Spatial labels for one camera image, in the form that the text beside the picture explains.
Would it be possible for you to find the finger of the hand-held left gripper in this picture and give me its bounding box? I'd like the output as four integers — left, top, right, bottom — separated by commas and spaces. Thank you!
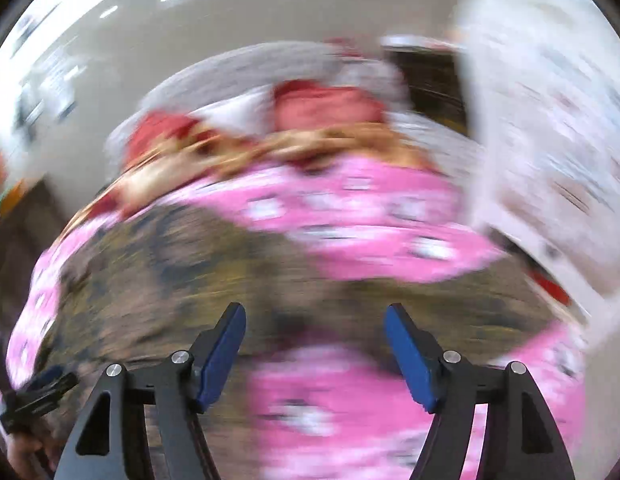
20, 365, 80, 408

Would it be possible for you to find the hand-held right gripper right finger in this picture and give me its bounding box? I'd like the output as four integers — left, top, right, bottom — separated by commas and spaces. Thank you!
384, 303, 577, 480

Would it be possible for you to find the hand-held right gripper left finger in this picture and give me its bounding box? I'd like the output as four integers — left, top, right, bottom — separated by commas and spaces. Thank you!
54, 302, 247, 480

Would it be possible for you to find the brown patterned cloth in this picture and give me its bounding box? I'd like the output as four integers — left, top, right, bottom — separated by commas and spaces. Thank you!
40, 204, 558, 480

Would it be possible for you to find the person's left hand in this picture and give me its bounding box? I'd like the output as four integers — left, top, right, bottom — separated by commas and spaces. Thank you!
6, 430, 55, 480

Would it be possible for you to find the pink penguin blanket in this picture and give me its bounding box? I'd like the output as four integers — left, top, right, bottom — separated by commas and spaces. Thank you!
0, 154, 591, 480

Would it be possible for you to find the red orange blanket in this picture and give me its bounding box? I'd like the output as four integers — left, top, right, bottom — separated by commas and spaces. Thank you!
104, 80, 441, 186

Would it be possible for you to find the white upholstered chair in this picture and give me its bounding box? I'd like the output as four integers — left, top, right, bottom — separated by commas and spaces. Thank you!
452, 0, 620, 333

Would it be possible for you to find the dark carved wooden cabinet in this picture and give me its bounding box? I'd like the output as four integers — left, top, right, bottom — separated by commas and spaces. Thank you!
382, 42, 473, 128

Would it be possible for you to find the grey floral pillow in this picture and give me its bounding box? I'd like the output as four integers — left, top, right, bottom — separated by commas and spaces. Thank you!
140, 40, 408, 128

